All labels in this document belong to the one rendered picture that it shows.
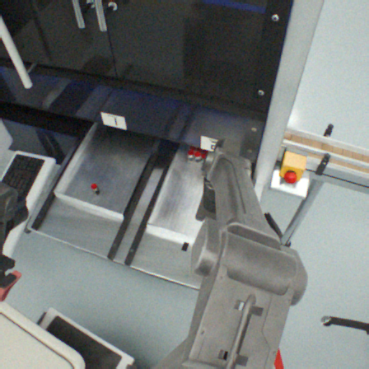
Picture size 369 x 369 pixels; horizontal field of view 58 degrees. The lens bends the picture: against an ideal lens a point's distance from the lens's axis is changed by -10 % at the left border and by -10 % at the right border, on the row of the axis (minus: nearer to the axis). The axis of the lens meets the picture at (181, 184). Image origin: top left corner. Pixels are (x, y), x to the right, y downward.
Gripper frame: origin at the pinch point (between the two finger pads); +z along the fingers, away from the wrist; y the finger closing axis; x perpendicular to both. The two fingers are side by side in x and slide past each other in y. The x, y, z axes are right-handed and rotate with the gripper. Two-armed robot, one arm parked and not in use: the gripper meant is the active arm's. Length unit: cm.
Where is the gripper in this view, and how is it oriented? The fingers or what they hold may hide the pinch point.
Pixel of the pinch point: (212, 218)
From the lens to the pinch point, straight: 92.4
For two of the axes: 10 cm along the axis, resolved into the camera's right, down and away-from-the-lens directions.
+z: 0.3, 5.0, 8.6
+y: 3.2, -8.2, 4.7
